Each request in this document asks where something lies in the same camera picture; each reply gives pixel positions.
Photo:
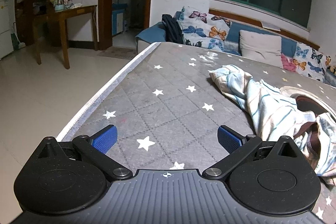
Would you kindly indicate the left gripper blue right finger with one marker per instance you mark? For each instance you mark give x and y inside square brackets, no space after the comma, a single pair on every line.
[229,139]

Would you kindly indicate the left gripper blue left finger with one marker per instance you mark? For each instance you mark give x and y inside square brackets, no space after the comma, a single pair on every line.
[104,139]

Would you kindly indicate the blue striped shirt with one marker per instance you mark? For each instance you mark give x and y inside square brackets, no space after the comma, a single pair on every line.
[274,114]

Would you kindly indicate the grey star patterned table cover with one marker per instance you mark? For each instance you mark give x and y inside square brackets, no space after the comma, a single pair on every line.
[167,111]

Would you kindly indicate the doormat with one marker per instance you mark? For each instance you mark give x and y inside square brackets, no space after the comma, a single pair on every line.
[119,53]

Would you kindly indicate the pink cloth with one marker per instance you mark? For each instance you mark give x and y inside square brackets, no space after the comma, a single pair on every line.
[287,63]

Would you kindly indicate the beige pillow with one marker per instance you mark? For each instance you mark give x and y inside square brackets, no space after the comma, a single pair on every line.
[261,47]

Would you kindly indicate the blue sofa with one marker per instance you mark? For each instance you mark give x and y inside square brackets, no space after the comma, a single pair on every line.
[157,33]

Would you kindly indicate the butterfly patterned cushion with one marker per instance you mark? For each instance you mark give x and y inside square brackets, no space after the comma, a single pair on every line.
[201,29]

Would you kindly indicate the black backpack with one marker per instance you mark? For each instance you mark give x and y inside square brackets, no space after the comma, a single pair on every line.
[172,29]

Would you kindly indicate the green broom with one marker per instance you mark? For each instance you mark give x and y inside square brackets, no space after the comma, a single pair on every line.
[17,45]

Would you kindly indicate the wooden table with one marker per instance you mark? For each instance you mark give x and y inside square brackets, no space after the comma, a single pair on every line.
[61,17]

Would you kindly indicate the white refrigerator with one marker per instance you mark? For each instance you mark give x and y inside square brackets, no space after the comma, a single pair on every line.
[6,46]

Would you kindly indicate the teal kettle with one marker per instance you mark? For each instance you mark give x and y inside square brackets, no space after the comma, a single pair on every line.
[58,5]

